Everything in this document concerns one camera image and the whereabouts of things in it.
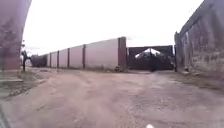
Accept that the pale wall with brick pillars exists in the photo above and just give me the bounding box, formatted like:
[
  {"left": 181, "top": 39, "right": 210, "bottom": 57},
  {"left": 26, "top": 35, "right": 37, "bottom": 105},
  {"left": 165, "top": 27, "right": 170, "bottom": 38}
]
[{"left": 30, "top": 36, "right": 128, "bottom": 72}]

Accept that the grey concrete block wall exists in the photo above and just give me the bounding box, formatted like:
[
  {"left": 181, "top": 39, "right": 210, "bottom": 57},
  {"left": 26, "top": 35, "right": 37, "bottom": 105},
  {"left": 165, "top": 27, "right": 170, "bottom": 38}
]
[{"left": 174, "top": 0, "right": 224, "bottom": 79}]

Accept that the dark metal gate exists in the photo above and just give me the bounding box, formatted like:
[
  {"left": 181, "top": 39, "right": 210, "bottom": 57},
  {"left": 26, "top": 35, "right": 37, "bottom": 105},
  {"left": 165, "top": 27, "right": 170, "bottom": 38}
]
[{"left": 126, "top": 45, "right": 176, "bottom": 72}]

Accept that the reddish brick wall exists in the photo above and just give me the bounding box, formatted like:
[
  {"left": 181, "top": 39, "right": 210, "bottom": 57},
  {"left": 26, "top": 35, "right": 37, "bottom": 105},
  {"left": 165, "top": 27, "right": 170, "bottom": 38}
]
[{"left": 0, "top": 0, "right": 33, "bottom": 72}]

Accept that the brown dirt road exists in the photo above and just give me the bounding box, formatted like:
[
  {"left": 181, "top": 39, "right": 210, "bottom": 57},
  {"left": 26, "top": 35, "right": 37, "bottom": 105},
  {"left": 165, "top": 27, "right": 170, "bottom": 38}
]
[{"left": 0, "top": 67, "right": 224, "bottom": 128}]

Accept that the person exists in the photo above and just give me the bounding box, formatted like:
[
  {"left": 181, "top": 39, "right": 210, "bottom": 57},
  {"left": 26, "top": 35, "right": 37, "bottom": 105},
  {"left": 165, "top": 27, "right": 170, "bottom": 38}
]
[{"left": 20, "top": 49, "right": 29, "bottom": 72}]

